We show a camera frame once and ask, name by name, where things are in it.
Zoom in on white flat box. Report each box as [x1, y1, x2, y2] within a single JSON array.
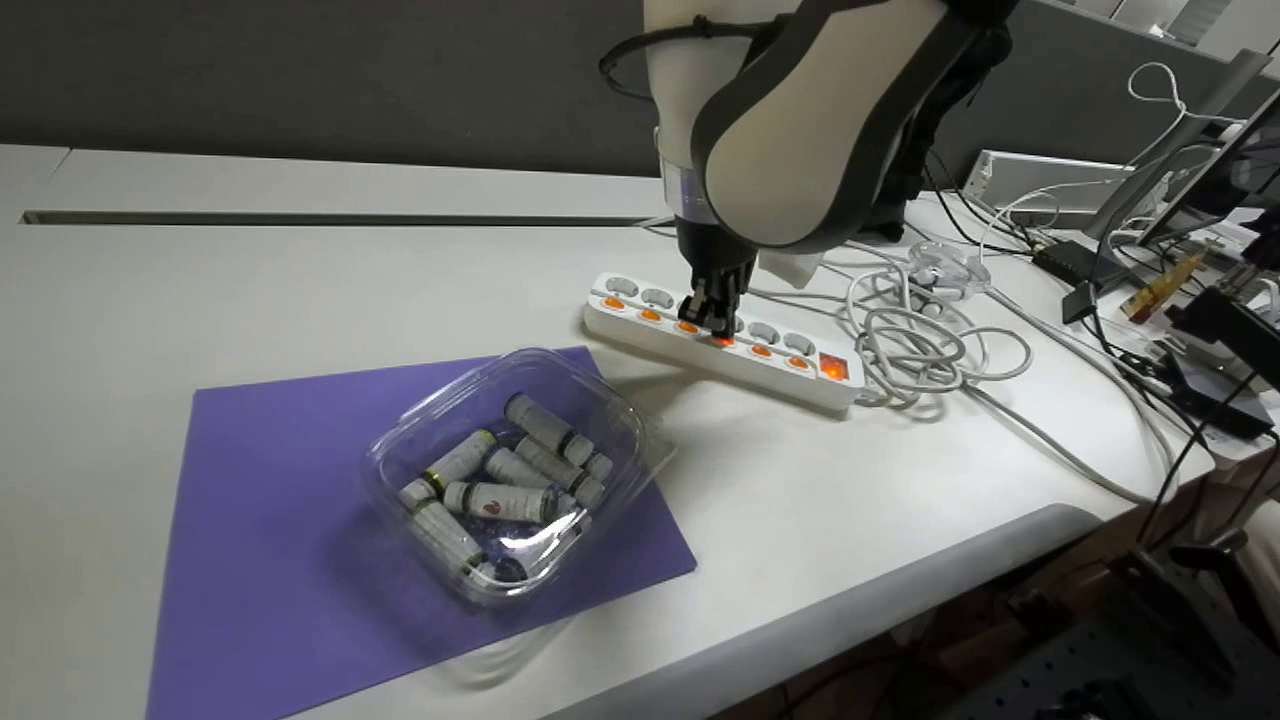
[[963, 144, 1142, 229]]

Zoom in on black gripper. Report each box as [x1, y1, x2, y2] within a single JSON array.
[[674, 215, 759, 340]]

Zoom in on clear plastic clamshell container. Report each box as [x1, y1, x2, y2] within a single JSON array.
[[365, 343, 675, 611]]

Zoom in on white tube with black band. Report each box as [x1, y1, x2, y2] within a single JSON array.
[[514, 437, 616, 496], [478, 443, 581, 516], [395, 500, 500, 583], [503, 392, 599, 467], [419, 423, 500, 505]]

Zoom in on black cable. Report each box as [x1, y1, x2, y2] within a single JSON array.
[[931, 187, 1280, 516]]

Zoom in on white tube with printed label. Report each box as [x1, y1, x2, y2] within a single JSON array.
[[441, 477, 581, 529]]

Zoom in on black equipment block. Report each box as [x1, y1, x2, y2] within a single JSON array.
[[1168, 284, 1280, 443]]

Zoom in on black small adapter box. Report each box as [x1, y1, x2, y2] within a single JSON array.
[[1034, 234, 1142, 291]]

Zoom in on yellow brass tool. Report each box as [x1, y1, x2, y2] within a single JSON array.
[[1120, 252, 1214, 324]]

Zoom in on white looped thin cable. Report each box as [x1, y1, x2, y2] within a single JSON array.
[[1126, 56, 1191, 127]]

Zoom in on white power strip orange switches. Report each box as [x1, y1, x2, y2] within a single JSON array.
[[575, 266, 872, 421]]

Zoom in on black tripod leg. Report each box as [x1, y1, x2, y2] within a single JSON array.
[[1102, 525, 1280, 684]]

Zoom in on white tangled power cord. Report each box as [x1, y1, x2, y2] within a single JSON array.
[[644, 207, 1186, 510]]

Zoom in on silver metal stand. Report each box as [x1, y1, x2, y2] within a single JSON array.
[[1090, 45, 1280, 252]]

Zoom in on purple rectangular mat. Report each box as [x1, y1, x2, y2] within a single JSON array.
[[146, 343, 699, 720]]

